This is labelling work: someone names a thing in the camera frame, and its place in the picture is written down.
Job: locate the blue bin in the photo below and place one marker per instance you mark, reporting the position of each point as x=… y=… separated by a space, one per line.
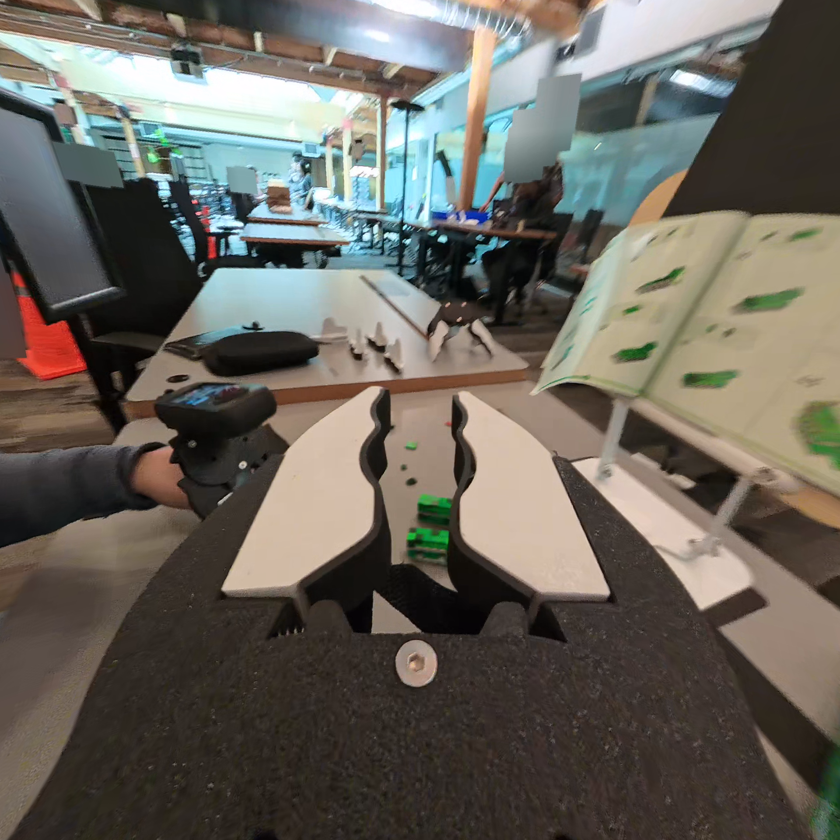
x=459 y=216

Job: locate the black claw device white fingers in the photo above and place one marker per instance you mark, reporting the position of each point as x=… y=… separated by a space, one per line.
x=453 y=321

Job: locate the white plastic part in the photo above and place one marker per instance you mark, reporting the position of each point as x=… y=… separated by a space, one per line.
x=377 y=338
x=356 y=344
x=394 y=355
x=331 y=330

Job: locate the black monitor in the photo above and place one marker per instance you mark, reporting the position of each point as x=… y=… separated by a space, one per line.
x=46 y=229

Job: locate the wooden pillar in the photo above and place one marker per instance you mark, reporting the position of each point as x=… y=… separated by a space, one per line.
x=478 y=118

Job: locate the orange traffic cone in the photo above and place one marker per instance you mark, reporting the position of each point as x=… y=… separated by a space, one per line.
x=46 y=341

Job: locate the green instruction booklet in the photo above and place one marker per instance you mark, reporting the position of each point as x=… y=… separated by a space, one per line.
x=722 y=328

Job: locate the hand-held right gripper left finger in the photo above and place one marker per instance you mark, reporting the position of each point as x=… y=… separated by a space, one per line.
x=308 y=512

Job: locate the green and grey brick assembly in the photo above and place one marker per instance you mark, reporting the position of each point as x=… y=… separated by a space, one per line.
x=428 y=544

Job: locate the wooden work table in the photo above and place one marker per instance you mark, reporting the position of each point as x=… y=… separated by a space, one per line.
x=295 y=235
x=499 y=231

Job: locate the black office chair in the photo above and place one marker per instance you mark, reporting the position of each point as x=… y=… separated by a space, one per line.
x=144 y=262

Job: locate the grey desk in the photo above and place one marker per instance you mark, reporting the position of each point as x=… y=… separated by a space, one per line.
x=79 y=623

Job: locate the stack of cardboard boxes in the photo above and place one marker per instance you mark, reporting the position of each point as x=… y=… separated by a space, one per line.
x=279 y=197

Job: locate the black panel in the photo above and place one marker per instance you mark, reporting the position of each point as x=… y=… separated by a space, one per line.
x=774 y=98

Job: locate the person's left forearm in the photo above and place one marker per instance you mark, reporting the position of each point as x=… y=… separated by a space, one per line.
x=59 y=492

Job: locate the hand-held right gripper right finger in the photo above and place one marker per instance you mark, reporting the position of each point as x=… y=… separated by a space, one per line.
x=525 y=512

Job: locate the scattered small green bricks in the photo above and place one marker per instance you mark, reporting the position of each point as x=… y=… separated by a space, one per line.
x=411 y=447

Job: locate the round-cornered wooden board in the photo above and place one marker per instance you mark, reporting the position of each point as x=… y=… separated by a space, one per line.
x=656 y=200

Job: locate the person's left hand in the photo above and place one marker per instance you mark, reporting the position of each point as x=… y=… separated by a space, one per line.
x=154 y=476

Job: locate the green toy box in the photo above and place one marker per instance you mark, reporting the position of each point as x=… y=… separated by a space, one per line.
x=828 y=794

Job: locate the black zip case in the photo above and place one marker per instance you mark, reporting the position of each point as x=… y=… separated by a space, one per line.
x=262 y=352

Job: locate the white book stand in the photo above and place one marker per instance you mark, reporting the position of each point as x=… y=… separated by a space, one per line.
x=656 y=525

